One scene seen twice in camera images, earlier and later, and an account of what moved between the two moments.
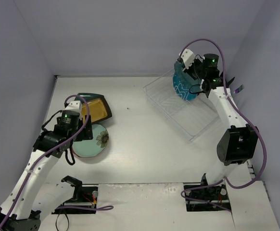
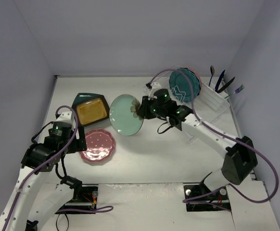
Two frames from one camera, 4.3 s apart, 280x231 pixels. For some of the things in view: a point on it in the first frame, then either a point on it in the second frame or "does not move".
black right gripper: x=189 y=71 to x=142 y=110
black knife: x=228 y=84 does not move
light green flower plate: x=90 y=147 to x=123 y=115
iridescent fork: x=238 y=90 does not move
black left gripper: x=87 y=132 to x=81 y=138
